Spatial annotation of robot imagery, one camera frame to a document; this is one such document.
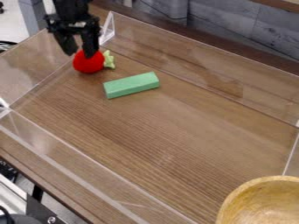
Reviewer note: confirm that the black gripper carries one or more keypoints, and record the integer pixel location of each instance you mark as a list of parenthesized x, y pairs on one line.
[(85, 26)]

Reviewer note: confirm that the red plush fruit green stem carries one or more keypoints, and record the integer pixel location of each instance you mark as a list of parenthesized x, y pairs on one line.
[(96, 63)]

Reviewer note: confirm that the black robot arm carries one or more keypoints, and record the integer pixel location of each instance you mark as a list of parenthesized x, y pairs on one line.
[(70, 9)]

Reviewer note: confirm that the grey table leg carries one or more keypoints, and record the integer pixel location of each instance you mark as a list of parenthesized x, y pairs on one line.
[(33, 12)]

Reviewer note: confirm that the green rectangular block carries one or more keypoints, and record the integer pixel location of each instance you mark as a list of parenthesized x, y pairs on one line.
[(130, 85)]

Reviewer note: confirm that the black metal base device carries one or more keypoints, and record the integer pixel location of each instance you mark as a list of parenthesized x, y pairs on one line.
[(26, 212)]

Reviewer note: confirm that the wooden bowl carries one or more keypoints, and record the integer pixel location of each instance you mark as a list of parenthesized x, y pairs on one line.
[(262, 201)]

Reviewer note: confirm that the clear acrylic corner bracket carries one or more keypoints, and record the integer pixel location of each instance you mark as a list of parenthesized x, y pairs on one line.
[(106, 32)]

